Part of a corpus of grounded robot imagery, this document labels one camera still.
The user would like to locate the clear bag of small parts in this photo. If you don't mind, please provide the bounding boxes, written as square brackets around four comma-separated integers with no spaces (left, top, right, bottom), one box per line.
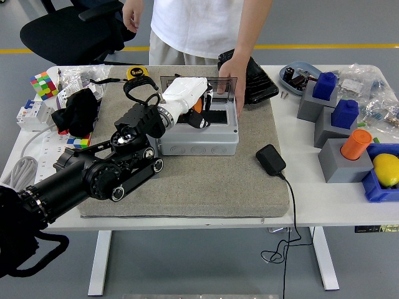
[358,90,399,140]

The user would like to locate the grey plastic junction box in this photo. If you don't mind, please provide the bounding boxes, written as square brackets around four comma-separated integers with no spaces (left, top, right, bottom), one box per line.
[155,102,240,156]

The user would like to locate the black power adapter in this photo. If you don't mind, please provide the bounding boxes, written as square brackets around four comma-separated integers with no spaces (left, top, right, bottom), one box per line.
[255,143,287,177]

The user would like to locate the large colourful puzzle cube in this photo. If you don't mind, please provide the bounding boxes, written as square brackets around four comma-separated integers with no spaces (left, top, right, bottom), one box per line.
[29,71,60,100]

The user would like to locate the grey-brown mat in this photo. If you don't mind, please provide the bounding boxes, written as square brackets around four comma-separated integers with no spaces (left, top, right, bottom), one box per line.
[75,65,291,219]

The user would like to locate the blue bottle-shaped block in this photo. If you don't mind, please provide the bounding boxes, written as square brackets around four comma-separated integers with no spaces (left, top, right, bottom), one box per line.
[312,72,339,102]
[330,99,359,129]

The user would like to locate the black table control panel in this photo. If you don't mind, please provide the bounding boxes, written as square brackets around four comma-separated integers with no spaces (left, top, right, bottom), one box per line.
[354,224,399,234]

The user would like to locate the black adapter cord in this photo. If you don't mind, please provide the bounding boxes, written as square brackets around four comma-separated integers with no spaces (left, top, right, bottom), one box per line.
[260,172,314,299]

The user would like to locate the clear bags with white packets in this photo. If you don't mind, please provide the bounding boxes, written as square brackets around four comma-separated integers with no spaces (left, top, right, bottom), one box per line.
[55,65,113,107]

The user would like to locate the black cloth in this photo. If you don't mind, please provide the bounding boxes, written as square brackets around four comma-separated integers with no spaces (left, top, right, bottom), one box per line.
[51,88,100,138]

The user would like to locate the glossy black wrapped case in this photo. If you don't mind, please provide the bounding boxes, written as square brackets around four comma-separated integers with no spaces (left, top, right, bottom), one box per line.
[217,49,280,105]

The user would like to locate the blue-grey dish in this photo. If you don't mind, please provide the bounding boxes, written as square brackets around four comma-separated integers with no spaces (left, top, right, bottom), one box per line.
[279,60,322,97]

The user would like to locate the black office chair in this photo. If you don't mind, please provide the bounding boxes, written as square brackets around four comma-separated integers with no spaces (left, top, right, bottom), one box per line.
[19,0,138,66]

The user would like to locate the person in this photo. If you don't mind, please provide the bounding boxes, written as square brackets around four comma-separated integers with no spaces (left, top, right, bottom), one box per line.
[148,0,274,67]

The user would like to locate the white table leg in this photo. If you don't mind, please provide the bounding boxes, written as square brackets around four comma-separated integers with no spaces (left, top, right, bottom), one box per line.
[310,226,340,292]
[87,230,112,297]

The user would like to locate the grey holder block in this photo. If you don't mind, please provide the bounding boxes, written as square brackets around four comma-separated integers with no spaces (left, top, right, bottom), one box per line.
[317,138,375,184]
[314,107,359,149]
[296,80,339,123]

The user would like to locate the brown electronic parts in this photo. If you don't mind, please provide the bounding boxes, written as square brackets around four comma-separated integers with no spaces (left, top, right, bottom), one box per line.
[289,74,310,92]

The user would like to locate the square yellow tape measure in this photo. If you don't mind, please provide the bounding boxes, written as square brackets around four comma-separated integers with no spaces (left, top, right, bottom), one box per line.
[89,66,149,85]

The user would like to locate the clear bag with white label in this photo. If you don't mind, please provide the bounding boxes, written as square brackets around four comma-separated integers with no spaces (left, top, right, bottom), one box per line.
[337,64,390,103]

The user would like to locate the person's left hand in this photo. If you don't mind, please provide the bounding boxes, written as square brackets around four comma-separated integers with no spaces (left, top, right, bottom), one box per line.
[217,55,251,118]

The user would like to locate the small colourful puzzle cube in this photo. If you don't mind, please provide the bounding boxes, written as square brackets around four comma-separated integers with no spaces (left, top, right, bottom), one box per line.
[66,132,94,148]

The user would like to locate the blue plastic bin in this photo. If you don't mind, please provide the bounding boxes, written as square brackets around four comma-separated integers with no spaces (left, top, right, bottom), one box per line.
[361,143,399,203]

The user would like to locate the white circuit breaker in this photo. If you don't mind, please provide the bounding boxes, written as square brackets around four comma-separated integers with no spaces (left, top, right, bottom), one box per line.
[16,98,59,132]

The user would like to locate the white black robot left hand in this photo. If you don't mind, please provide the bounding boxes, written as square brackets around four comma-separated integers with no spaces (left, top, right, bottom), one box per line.
[161,76,215,130]

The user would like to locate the person's right hand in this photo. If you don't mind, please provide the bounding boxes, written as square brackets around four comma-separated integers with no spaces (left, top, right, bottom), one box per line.
[122,0,140,34]

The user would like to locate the white cable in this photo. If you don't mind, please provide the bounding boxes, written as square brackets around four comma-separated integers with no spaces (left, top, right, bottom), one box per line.
[1,124,55,188]

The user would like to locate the yellow lemon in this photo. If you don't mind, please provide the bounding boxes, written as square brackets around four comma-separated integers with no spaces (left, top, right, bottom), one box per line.
[372,153,399,188]

